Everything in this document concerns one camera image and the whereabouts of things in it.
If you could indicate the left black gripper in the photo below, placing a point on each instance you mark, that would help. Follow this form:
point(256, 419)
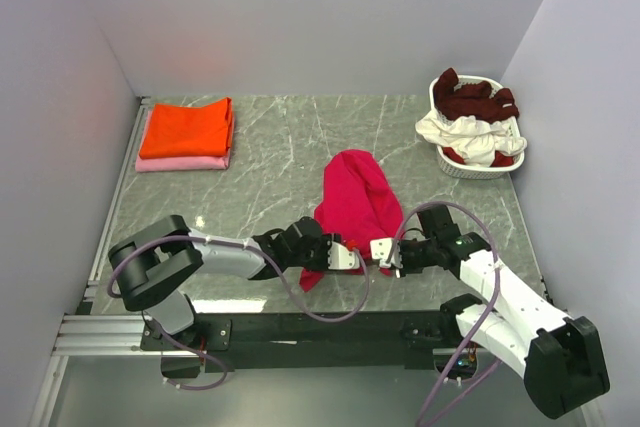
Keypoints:
point(326, 238)

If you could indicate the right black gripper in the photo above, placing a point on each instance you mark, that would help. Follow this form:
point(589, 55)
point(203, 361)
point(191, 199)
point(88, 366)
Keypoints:
point(406, 268)

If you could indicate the crimson pink t shirt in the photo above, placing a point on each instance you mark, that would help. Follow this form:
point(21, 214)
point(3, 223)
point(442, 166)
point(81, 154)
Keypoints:
point(358, 203)

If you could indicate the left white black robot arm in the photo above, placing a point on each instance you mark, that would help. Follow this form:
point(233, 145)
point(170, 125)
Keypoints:
point(149, 266)

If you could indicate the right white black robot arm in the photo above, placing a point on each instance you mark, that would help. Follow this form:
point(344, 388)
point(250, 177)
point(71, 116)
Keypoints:
point(559, 358)

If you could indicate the white plastic laundry basket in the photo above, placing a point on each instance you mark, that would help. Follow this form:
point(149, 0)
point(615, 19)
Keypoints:
point(465, 171)

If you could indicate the red garment in basket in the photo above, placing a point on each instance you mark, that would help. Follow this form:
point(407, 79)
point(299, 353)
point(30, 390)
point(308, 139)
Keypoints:
point(500, 160)

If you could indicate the white crumpled garment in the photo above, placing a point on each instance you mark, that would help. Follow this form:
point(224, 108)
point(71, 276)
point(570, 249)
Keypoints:
point(474, 140)

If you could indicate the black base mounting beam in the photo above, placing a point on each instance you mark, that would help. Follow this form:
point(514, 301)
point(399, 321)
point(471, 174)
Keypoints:
point(293, 340)

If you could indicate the folded light pink t shirt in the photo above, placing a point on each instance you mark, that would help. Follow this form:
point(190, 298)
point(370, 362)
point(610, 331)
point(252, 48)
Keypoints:
point(189, 163)

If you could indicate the dark maroon garment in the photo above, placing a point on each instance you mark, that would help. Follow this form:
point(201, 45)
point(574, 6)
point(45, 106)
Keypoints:
point(454, 99)

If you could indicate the folded orange t shirt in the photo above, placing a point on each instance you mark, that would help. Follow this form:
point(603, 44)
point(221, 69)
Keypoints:
point(180, 131)

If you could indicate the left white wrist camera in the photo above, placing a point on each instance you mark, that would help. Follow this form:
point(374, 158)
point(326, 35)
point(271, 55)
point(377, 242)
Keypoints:
point(341, 259)

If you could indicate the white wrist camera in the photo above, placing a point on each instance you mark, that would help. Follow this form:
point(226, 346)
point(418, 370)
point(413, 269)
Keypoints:
point(385, 254)
point(341, 259)

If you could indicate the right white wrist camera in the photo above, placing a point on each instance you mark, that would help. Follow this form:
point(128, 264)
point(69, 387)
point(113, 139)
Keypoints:
point(385, 254)

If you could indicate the aluminium frame rail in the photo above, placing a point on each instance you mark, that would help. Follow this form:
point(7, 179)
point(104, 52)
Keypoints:
point(93, 335)

